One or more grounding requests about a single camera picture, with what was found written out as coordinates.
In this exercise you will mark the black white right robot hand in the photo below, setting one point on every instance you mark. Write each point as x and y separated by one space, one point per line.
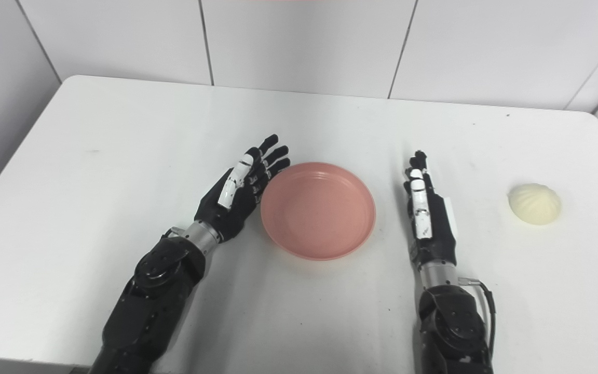
439 244

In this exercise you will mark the pink round plate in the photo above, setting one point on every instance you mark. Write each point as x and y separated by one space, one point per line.
317 210

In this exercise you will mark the cream steamed bun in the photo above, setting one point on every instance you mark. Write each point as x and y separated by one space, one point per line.
535 203

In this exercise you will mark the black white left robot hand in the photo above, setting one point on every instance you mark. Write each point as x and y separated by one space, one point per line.
226 218

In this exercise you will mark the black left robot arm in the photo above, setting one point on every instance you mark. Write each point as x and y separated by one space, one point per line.
159 291

